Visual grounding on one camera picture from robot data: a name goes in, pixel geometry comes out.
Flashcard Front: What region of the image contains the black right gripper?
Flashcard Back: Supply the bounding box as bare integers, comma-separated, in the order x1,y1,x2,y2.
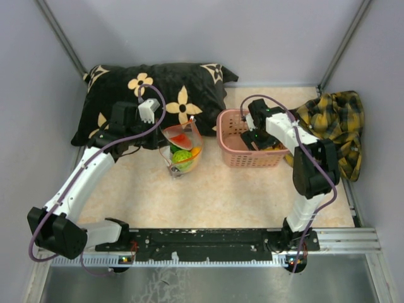
241,126,282,158

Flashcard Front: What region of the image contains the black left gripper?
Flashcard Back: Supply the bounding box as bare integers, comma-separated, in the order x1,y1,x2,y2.
126,117,170,150

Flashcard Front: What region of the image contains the orange fruit toy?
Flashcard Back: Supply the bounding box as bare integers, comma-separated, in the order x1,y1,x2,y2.
264,143,287,151

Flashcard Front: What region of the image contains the watermelon slice toy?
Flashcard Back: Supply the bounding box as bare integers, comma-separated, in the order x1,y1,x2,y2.
168,133,193,151

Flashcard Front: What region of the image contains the clear zip top bag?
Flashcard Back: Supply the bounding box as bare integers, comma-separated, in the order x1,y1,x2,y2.
159,116,203,178

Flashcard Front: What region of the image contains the yellow mango toy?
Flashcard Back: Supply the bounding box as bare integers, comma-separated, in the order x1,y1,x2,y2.
190,146,202,157

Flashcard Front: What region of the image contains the green custard apple toy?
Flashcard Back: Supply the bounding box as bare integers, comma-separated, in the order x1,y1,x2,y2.
172,150,193,163

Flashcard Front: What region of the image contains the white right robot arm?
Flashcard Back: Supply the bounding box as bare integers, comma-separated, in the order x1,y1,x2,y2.
241,94,340,253

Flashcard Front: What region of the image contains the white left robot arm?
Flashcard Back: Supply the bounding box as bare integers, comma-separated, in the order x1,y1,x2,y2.
27,98,162,261

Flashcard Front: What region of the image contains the pink plastic basket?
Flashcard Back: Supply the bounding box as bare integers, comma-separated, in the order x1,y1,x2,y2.
216,109,289,168

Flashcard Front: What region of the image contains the black floral pillow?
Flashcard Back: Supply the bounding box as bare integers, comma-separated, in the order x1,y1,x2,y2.
71,63,239,146

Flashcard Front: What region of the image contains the yellow plaid shirt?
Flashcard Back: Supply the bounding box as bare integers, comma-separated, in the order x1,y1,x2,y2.
292,90,365,182

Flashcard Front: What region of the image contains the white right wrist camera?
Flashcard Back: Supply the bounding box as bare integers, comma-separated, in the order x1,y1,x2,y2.
244,113,256,131

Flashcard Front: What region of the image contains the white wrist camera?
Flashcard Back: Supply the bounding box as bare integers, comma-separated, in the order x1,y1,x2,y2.
244,113,256,131
138,98,160,124

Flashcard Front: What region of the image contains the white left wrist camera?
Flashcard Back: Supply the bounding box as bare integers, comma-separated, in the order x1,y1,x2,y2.
138,98,160,124

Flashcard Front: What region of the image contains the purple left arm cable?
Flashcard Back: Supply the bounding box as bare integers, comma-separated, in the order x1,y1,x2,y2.
27,84,167,263

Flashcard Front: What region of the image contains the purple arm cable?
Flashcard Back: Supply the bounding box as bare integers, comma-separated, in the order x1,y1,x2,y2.
27,84,167,263
239,94,337,274

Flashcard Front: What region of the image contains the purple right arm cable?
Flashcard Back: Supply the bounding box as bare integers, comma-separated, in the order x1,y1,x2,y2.
239,94,337,274

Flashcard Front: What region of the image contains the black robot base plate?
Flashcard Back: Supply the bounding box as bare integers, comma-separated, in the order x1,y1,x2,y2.
95,229,300,262

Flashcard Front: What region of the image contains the aluminium frame rail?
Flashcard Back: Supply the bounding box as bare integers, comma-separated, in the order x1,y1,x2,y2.
52,228,381,269

